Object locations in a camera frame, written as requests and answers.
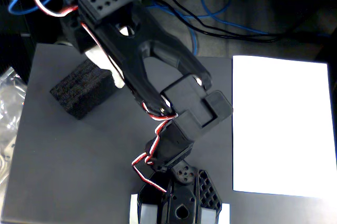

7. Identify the white tape strip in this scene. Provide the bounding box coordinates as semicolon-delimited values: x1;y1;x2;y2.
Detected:
130;193;140;224
222;203;230;224

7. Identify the black computer case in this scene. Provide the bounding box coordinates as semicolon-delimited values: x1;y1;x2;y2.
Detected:
0;0;37;84

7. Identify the black foam cube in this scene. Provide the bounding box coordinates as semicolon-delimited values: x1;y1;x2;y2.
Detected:
49;59;116;121

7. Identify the grey clamp block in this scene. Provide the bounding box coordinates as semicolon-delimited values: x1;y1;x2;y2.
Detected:
140;204;160;224
201;207;220;224

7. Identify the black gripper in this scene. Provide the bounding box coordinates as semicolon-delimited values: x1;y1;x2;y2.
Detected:
61;0;125;89

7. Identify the clear plastic bag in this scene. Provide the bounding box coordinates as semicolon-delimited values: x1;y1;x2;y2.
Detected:
0;67;28;190

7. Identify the dark grey table mat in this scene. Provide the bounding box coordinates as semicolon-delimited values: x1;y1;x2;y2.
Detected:
1;43;337;224

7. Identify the white paper sheet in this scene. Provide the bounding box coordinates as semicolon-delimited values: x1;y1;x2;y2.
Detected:
232;55;337;199

